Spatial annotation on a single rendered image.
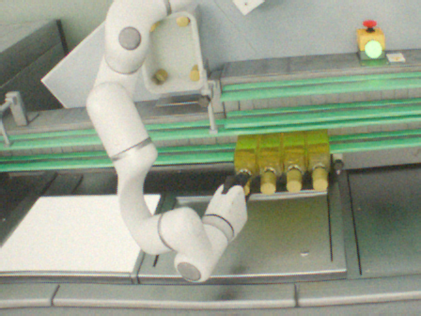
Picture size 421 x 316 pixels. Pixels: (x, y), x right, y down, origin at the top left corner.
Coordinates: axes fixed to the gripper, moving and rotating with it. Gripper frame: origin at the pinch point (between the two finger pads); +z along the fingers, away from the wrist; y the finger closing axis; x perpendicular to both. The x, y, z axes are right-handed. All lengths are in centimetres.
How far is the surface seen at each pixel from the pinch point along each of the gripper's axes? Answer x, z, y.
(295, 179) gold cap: -11.8, 2.7, 2.0
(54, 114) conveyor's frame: 71, 18, 5
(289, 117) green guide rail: -5.1, 22.7, 6.6
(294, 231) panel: -11.3, 1.2, -12.2
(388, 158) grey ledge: -29.9, 36.1, -11.5
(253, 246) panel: -3.4, -5.8, -12.5
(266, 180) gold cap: -5.3, 1.6, 1.8
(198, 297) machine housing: 2.5, -24.1, -12.9
